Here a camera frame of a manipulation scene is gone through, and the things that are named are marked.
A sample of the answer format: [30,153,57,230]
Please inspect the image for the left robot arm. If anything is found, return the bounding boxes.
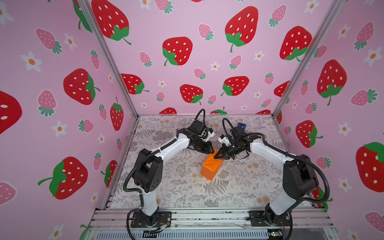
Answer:
[123,120,215,217]

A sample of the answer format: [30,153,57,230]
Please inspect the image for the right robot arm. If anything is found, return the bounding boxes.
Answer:
[215,127,319,221]

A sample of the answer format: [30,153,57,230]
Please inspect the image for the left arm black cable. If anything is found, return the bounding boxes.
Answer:
[122,108,207,193]

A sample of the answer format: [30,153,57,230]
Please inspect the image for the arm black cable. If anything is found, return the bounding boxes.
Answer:
[122,108,207,193]
[221,117,331,205]

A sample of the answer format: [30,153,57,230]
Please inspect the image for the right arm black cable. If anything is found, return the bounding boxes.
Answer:
[221,117,331,205]

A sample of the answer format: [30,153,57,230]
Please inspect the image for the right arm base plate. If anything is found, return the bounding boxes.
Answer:
[246,211,291,227]

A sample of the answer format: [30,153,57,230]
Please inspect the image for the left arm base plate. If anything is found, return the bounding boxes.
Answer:
[130,211,172,228]

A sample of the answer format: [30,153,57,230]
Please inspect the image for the aluminium front rail frame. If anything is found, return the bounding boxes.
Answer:
[81,208,340,240]

